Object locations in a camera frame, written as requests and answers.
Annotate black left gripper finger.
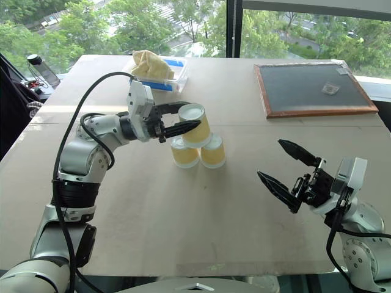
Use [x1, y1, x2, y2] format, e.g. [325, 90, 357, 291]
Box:
[161, 120, 202, 138]
[158, 101, 191, 116]

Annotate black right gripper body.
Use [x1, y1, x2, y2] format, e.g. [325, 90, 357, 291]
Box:
[290, 158, 336, 209]

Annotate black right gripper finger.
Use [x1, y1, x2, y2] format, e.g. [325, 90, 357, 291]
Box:
[257, 170, 302, 214]
[277, 139, 322, 168]

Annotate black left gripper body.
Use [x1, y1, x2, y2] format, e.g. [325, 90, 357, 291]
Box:
[145, 104, 168, 144]

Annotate yellow white paper cup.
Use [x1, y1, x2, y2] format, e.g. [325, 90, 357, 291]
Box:
[178, 103, 212, 146]
[170, 136, 201, 169]
[200, 134, 227, 170]

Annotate clear plastic box blue label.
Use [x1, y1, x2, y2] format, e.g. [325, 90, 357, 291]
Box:
[131, 56, 189, 93]

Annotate crumpled yellow cloth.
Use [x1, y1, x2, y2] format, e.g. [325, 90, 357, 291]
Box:
[131, 49, 176, 81]

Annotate wood framed chalkboard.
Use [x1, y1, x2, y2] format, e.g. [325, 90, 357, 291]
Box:
[254, 62, 379, 120]

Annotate small clear plastic wrapper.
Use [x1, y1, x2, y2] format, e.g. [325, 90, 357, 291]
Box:
[321, 82, 340, 96]

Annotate clear bottle black cap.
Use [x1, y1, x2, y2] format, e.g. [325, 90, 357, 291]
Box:
[26, 54, 62, 90]

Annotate small red electronics board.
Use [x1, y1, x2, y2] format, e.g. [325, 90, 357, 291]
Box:
[25, 79, 44, 94]

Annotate black chair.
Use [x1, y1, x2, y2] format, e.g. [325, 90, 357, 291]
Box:
[0, 52, 46, 161]

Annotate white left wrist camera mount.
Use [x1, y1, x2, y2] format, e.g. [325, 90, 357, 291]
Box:
[126, 79, 155, 142]

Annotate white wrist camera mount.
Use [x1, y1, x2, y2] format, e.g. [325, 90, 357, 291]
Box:
[331, 156, 368, 200]
[126, 79, 155, 142]

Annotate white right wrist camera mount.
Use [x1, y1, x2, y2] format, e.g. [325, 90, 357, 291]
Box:
[331, 156, 368, 200]

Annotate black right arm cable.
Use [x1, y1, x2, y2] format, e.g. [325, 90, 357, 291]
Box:
[326, 183, 391, 293]

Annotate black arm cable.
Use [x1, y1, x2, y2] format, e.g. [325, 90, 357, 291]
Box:
[326, 183, 391, 293]
[52, 71, 137, 293]

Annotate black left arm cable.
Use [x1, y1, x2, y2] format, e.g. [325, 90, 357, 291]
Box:
[52, 71, 137, 293]

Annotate dark window frame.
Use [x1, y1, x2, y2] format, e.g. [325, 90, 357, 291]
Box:
[225, 0, 391, 59]

